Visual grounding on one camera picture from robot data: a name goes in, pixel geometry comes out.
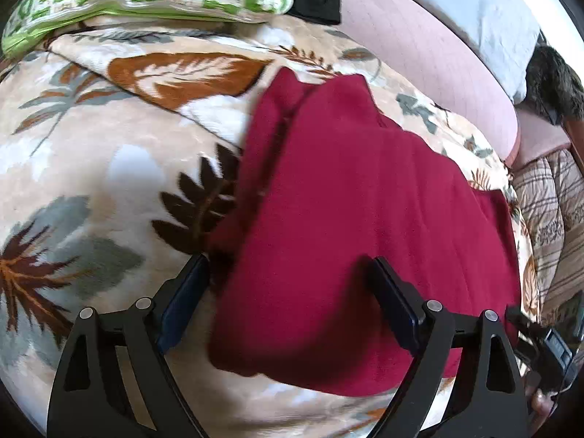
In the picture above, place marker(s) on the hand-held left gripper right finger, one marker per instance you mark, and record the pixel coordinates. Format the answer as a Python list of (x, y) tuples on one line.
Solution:
[(401, 310)]

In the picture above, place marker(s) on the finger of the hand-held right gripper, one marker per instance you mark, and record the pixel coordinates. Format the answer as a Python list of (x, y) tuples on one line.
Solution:
[(527, 333)]

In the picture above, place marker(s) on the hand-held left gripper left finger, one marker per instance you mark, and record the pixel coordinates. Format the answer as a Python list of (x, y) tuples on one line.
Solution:
[(182, 305)]

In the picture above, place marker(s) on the dark red fleece sweater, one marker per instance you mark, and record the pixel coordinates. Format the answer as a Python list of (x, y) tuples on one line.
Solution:
[(356, 191)]

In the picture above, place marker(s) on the person's right hand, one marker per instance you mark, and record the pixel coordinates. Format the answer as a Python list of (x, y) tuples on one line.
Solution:
[(540, 408)]

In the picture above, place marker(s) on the striped floral quilt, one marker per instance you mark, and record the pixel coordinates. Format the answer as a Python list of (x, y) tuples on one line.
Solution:
[(547, 200)]

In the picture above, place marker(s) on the leaf print fleece blanket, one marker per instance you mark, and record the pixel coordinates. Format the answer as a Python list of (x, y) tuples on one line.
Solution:
[(91, 146)]

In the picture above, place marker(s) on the pink quilted sofa cushion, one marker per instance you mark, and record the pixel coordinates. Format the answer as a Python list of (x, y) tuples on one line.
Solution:
[(538, 137), (433, 54)]

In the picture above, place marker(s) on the dark furry cushion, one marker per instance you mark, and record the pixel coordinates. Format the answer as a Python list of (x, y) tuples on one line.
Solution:
[(556, 82)]

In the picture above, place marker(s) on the grey-blue pillow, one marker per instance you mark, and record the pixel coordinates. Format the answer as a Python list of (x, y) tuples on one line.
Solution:
[(479, 9)]

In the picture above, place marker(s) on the wooden furniture frame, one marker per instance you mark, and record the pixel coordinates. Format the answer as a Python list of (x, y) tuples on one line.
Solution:
[(576, 137)]

